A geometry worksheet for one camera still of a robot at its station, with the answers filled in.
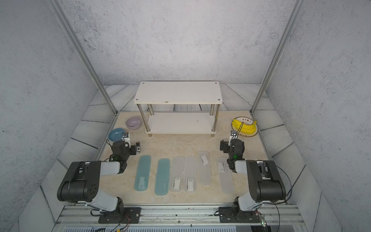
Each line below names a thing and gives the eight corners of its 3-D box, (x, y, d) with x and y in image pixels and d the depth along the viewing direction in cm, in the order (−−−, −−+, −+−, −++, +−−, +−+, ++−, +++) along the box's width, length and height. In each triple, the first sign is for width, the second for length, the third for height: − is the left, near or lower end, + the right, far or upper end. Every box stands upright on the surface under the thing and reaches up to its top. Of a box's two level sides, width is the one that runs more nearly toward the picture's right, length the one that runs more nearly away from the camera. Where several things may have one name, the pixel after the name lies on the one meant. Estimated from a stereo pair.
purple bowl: (126, 131, 111) (123, 126, 107) (130, 121, 118) (127, 116, 113) (140, 131, 111) (138, 126, 107) (143, 120, 118) (141, 116, 113)
